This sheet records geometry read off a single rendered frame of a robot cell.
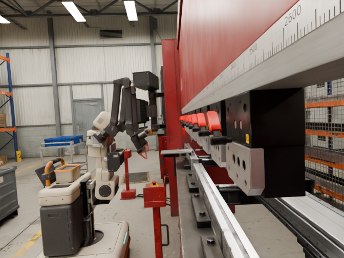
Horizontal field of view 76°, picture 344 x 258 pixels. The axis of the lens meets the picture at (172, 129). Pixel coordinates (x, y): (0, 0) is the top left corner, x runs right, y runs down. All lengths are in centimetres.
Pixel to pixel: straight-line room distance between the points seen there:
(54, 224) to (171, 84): 194
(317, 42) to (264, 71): 10
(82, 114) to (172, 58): 697
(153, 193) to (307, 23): 153
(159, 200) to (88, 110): 796
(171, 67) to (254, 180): 261
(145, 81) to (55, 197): 182
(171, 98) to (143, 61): 659
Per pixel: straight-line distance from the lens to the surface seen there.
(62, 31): 1029
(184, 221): 98
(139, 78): 307
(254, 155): 35
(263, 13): 32
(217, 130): 45
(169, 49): 295
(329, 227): 78
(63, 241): 204
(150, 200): 168
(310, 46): 22
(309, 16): 23
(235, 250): 64
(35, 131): 1023
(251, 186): 36
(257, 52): 32
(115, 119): 172
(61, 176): 204
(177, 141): 284
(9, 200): 390
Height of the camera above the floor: 131
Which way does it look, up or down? 3 degrees down
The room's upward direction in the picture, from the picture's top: 3 degrees counter-clockwise
